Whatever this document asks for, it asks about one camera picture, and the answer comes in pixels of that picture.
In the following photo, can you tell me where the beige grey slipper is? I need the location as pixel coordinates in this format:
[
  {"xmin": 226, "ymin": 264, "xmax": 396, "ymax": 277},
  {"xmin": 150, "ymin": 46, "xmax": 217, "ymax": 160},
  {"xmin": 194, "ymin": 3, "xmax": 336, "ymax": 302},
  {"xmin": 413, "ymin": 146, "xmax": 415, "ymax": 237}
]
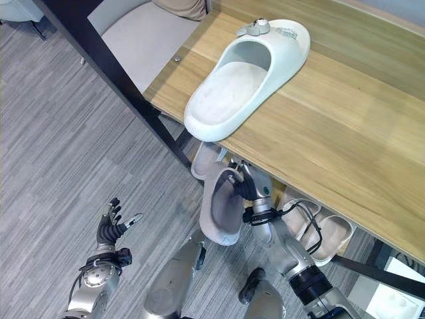
[{"xmin": 199, "ymin": 167, "xmax": 248, "ymax": 247}]

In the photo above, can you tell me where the robot leg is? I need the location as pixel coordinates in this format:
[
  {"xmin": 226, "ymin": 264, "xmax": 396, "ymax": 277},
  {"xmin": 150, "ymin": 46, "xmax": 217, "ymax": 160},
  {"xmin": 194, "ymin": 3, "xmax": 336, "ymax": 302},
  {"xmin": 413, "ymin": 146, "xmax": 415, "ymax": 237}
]
[
  {"xmin": 238, "ymin": 267, "xmax": 294, "ymax": 319},
  {"xmin": 142, "ymin": 232, "xmax": 207, "ymax": 319}
]

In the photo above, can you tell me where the beige cushion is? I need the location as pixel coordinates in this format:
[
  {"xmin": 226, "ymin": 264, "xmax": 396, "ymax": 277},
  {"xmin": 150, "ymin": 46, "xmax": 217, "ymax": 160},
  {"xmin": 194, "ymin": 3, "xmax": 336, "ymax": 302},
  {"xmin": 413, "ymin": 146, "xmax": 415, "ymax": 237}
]
[{"xmin": 155, "ymin": 0, "xmax": 211, "ymax": 23}]

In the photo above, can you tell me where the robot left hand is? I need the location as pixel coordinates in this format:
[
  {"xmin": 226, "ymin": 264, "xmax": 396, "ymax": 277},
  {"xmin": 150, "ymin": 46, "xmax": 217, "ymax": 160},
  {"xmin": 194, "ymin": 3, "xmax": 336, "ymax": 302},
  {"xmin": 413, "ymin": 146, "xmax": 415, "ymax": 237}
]
[{"xmin": 95, "ymin": 197, "xmax": 144, "ymax": 253}]

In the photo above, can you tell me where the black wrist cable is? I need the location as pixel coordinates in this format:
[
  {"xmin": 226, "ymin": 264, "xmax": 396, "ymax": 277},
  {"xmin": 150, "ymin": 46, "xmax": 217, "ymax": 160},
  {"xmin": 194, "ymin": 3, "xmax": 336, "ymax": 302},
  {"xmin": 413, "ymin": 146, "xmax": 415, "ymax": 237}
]
[
  {"xmin": 67, "ymin": 262, "xmax": 98, "ymax": 308},
  {"xmin": 276, "ymin": 201, "xmax": 325, "ymax": 254}
]

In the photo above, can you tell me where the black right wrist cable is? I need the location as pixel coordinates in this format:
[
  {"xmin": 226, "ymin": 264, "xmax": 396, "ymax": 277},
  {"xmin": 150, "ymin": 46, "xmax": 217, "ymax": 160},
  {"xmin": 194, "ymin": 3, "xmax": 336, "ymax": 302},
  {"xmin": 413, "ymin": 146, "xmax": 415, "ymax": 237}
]
[{"xmin": 276, "ymin": 201, "xmax": 325, "ymax": 254}]

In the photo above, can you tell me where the robot left leg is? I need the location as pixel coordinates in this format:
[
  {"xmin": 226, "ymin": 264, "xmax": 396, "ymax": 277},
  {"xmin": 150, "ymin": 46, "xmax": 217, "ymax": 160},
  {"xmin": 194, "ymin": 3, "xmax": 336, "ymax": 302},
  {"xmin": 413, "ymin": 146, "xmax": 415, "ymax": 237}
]
[{"xmin": 142, "ymin": 232, "xmax": 207, "ymax": 319}]

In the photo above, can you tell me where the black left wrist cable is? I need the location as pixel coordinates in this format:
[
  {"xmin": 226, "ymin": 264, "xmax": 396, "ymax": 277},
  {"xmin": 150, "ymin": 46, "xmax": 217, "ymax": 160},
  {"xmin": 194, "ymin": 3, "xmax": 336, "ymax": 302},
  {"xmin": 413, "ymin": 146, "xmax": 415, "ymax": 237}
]
[{"xmin": 67, "ymin": 262, "xmax": 98, "ymax": 308}]

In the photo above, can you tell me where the white box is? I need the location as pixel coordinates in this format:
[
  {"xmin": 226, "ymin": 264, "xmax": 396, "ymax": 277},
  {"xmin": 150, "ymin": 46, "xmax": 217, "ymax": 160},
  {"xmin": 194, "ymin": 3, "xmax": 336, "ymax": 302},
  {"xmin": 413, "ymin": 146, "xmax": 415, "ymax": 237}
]
[{"xmin": 348, "ymin": 255, "xmax": 425, "ymax": 319}]

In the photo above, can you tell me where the light grey armchair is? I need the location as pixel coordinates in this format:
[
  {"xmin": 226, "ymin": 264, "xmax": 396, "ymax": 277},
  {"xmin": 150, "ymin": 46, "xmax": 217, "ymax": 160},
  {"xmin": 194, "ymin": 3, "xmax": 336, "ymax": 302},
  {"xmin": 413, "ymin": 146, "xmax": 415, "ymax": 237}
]
[{"xmin": 0, "ymin": 0, "xmax": 58, "ymax": 41}]

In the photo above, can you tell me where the robot right leg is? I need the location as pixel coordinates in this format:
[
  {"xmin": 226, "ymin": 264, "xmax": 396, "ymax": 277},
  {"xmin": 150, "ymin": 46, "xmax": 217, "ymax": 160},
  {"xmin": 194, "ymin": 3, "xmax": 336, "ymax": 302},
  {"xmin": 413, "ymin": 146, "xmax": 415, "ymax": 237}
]
[{"xmin": 238, "ymin": 267, "xmax": 294, "ymax": 319}]

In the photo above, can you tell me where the wooden shoe rack black frame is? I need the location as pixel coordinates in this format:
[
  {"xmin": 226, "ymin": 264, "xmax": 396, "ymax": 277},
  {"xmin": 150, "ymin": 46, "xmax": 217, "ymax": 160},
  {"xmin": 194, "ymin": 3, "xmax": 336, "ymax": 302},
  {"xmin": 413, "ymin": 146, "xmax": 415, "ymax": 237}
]
[{"xmin": 33, "ymin": 0, "xmax": 425, "ymax": 290}]

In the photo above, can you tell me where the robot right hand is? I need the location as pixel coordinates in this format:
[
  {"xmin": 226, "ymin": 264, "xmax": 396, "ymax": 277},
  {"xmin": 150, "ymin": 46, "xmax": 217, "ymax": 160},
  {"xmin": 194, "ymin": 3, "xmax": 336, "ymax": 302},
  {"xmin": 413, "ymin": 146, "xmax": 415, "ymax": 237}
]
[{"xmin": 228, "ymin": 159, "xmax": 276, "ymax": 214}]

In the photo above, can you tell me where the white foam slipper with charms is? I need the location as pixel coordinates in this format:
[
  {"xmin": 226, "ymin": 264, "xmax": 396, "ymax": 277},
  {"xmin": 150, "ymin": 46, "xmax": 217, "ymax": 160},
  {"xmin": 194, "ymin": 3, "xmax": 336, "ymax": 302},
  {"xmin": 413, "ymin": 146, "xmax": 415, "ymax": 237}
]
[{"xmin": 183, "ymin": 18, "xmax": 311, "ymax": 142}]

